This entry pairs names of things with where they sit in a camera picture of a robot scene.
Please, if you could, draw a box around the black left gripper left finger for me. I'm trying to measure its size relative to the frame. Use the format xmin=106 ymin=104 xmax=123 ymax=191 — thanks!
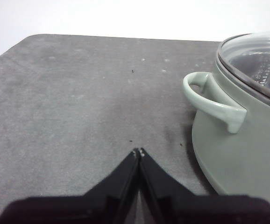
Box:
xmin=0 ymin=148 xmax=141 ymax=224

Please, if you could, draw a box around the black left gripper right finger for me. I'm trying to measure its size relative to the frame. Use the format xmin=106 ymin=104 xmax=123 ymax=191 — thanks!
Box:
xmin=138 ymin=147 xmax=270 ymax=224

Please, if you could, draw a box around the glass lid with green knob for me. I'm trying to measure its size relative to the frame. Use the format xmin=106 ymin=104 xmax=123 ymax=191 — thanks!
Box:
xmin=215 ymin=31 xmax=270 ymax=106

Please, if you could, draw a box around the pale green electric steamer pot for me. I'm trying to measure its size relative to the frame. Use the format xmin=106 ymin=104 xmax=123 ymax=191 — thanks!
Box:
xmin=183 ymin=32 xmax=270 ymax=199

